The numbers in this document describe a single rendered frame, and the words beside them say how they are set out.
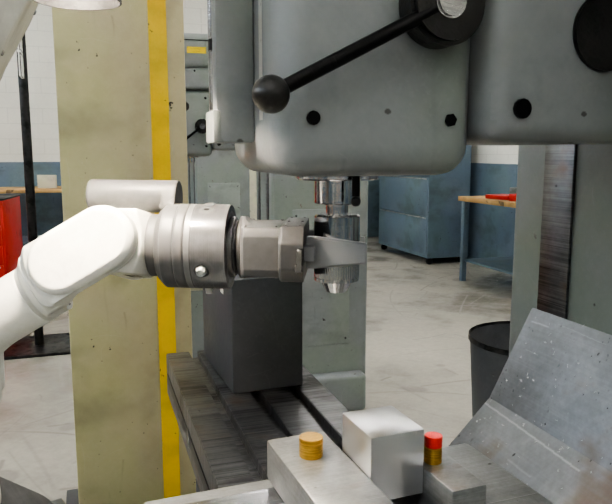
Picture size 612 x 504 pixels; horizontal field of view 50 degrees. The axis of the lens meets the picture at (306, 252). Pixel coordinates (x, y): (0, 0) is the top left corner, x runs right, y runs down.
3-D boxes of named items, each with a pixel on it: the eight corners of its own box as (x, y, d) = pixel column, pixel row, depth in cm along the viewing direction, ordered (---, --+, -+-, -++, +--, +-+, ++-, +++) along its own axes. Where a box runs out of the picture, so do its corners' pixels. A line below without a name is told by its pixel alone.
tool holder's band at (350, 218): (349, 220, 71) (349, 211, 71) (367, 224, 67) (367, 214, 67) (307, 221, 70) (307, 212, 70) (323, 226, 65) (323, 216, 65)
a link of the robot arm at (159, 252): (181, 284, 65) (67, 282, 65) (204, 291, 75) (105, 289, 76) (187, 170, 66) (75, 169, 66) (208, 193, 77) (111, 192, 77)
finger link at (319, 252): (366, 268, 67) (304, 267, 67) (366, 236, 66) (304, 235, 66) (366, 271, 65) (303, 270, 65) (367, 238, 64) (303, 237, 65)
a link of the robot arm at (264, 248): (303, 209, 62) (177, 207, 63) (302, 309, 63) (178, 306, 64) (309, 199, 74) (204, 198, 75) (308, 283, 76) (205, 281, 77)
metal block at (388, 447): (370, 504, 57) (371, 438, 56) (341, 473, 62) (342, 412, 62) (422, 493, 59) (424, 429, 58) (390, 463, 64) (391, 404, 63)
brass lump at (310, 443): (304, 462, 59) (304, 443, 59) (295, 452, 61) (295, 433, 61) (326, 458, 60) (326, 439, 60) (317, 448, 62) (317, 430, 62)
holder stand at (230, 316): (232, 394, 106) (230, 271, 103) (203, 355, 126) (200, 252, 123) (303, 385, 110) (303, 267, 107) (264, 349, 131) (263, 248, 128)
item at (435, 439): (429, 466, 58) (430, 439, 58) (420, 459, 60) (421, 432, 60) (445, 463, 59) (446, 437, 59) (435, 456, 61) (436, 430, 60)
